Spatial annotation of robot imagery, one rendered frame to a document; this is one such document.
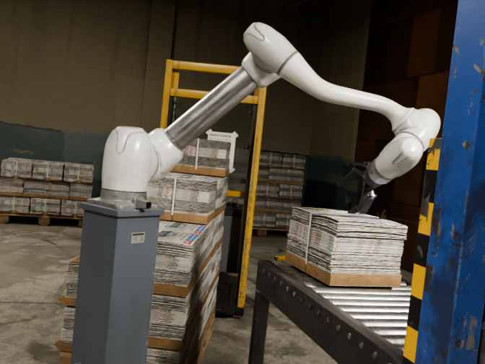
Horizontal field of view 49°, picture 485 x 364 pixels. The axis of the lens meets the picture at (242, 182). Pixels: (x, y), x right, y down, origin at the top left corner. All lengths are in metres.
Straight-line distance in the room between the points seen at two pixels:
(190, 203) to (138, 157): 1.03
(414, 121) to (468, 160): 1.05
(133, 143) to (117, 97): 7.46
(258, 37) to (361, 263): 0.84
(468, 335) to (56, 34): 8.89
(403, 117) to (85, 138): 7.75
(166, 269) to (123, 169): 0.61
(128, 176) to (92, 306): 0.45
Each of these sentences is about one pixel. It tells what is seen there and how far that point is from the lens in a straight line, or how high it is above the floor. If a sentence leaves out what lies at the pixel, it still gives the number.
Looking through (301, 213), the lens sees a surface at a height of 1.01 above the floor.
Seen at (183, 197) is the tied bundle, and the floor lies 0.96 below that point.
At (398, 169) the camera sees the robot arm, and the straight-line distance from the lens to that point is 1.74.
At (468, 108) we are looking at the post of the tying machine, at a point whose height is 1.31.
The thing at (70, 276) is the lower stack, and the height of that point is 0.53.
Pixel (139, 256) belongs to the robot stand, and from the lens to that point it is 1.85.
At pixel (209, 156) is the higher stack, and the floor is 1.18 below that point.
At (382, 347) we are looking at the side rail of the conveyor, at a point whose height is 0.80.
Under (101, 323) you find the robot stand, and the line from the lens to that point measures 1.87.
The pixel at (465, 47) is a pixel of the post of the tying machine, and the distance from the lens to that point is 0.83.
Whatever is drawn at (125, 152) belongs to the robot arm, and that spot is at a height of 1.19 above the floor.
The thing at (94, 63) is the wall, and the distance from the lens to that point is 9.30.
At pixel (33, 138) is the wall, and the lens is 9.26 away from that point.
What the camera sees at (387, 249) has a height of 0.94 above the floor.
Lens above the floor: 1.22
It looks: 3 degrees down
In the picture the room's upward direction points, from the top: 6 degrees clockwise
